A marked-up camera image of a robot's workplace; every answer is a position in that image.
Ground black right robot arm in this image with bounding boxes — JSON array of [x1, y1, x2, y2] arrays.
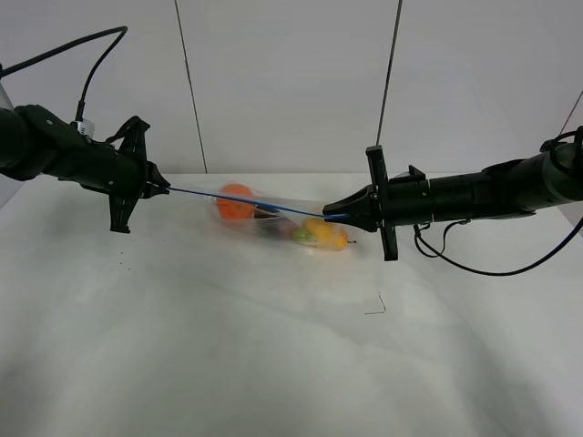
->
[[322, 129, 582, 261]]

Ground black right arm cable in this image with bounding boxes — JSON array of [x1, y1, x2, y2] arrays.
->
[[413, 218, 583, 276]]

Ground orange fruit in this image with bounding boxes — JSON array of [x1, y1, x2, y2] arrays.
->
[[215, 183, 255, 220]]

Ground yellow pear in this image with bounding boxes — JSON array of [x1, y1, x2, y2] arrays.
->
[[300, 218, 355, 250]]

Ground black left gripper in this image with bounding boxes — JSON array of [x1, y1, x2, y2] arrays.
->
[[77, 116, 170, 233]]

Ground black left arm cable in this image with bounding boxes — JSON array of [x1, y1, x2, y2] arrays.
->
[[0, 25, 129, 127]]

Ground purple eggplant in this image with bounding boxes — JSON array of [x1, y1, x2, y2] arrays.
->
[[253, 207, 302, 242]]

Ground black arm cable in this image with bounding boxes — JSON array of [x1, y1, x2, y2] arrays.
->
[[0, 25, 129, 127], [413, 218, 583, 276]]

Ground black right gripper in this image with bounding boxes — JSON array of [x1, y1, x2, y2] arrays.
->
[[322, 145, 433, 261]]

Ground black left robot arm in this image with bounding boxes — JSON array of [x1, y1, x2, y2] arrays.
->
[[1, 105, 170, 234]]

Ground clear zip bag blue seal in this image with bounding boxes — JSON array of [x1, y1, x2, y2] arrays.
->
[[169, 182, 357, 251]]

